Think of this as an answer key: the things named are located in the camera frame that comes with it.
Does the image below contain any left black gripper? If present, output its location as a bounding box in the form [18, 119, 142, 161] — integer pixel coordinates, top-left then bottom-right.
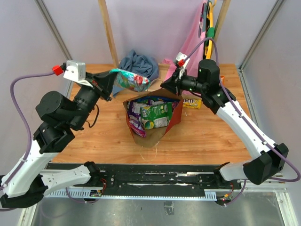
[70, 70, 119, 129]

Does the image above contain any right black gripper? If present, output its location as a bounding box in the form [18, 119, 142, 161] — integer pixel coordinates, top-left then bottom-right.
[160, 67, 206, 97]

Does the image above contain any green Fox's candy bag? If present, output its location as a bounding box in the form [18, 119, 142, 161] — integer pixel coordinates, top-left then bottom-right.
[110, 68, 151, 92]

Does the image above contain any yellow M&M's packet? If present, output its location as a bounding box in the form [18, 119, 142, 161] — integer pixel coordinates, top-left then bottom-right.
[183, 99, 202, 109]

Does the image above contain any brown red paper bag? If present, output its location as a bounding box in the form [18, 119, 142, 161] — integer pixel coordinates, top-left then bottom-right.
[123, 88, 183, 154]

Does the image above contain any orange Fox's fruits bag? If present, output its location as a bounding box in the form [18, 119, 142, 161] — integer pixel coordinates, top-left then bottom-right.
[220, 75, 224, 85]

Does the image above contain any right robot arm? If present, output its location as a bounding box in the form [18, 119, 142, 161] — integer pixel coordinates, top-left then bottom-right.
[160, 59, 289, 188]

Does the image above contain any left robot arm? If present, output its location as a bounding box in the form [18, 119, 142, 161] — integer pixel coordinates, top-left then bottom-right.
[0, 71, 117, 211]

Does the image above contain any blue crumpled cloth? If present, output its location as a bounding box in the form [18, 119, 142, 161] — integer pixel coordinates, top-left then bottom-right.
[112, 50, 159, 97]

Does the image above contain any green snack packet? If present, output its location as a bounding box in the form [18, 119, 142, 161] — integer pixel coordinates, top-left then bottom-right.
[140, 102, 173, 130]

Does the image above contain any pink shirt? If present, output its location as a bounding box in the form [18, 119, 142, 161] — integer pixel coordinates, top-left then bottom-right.
[176, 0, 207, 77]

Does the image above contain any yellow hanger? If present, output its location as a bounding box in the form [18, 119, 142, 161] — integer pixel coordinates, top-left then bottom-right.
[204, 0, 215, 59]

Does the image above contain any purple snack packet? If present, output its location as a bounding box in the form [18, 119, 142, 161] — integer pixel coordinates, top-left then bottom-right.
[129, 116, 146, 137]

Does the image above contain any green hanger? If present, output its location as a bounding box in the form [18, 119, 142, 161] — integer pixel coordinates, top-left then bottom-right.
[206, 27, 215, 39]

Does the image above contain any grey hanger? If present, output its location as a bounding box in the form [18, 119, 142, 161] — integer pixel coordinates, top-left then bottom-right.
[198, 2, 208, 37]

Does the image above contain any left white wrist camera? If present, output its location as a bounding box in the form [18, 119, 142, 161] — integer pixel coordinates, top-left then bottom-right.
[63, 60, 86, 85]

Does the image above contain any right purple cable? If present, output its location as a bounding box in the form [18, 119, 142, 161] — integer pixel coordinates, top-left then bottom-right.
[177, 37, 301, 208]

